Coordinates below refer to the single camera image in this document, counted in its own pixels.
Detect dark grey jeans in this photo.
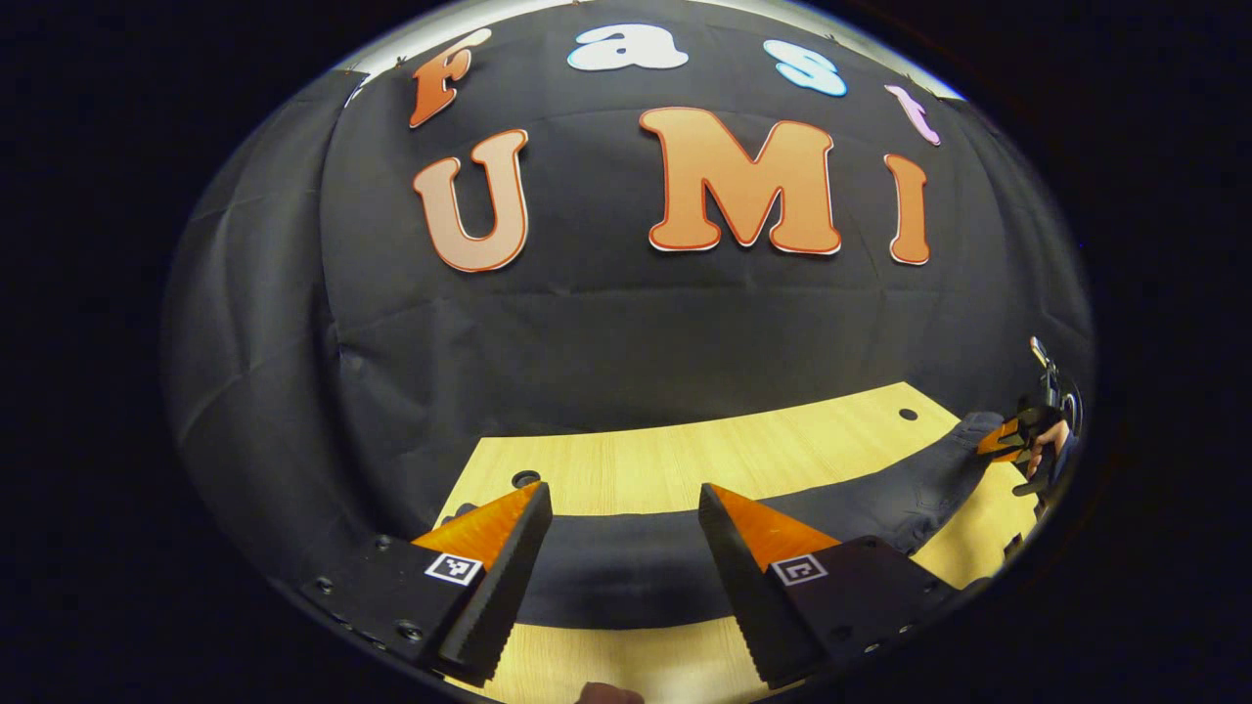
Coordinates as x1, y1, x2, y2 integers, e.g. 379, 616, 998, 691
440, 411, 1008, 632

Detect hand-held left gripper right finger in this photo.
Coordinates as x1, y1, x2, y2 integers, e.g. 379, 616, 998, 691
697, 482, 966, 691

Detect black backdrop cloth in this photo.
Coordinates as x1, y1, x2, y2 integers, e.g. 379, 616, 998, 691
161, 0, 1095, 588

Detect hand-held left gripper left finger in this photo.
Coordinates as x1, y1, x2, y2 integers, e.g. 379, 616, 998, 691
299, 480, 555, 687

